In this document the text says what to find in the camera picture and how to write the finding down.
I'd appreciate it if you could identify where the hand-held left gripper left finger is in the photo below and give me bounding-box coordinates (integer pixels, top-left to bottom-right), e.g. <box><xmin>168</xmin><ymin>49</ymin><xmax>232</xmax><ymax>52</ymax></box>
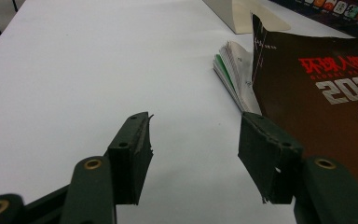
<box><xmin>106</xmin><ymin>111</ymin><xmax>155</xmax><ymax>206</ymax></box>

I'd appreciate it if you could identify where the wooden expandable book rack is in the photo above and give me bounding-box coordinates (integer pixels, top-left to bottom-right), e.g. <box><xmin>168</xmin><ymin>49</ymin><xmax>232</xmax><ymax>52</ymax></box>
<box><xmin>202</xmin><ymin>0</ymin><xmax>292</xmax><ymax>35</ymax></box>

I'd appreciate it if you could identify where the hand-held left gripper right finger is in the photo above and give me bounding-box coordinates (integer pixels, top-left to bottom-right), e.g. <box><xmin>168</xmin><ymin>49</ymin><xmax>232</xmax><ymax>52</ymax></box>
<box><xmin>238</xmin><ymin>111</ymin><xmax>304</xmax><ymax>205</ymax></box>

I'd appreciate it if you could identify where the dark brown magazine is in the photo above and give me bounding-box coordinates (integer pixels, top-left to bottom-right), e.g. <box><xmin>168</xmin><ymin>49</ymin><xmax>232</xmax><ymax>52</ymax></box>
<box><xmin>213</xmin><ymin>13</ymin><xmax>358</xmax><ymax>196</ymax></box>

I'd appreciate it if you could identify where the white table sheet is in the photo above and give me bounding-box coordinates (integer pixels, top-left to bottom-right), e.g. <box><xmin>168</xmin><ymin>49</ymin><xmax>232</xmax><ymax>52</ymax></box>
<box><xmin>0</xmin><ymin>0</ymin><xmax>358</xmax><ymax>224</ymax></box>

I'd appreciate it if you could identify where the purple magazine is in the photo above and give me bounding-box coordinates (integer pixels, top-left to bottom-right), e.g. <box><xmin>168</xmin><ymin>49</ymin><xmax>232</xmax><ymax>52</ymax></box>
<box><xmin>269</xmin><ymin>0</ymin><xmax>358</xmax><ymax>39</ymax></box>

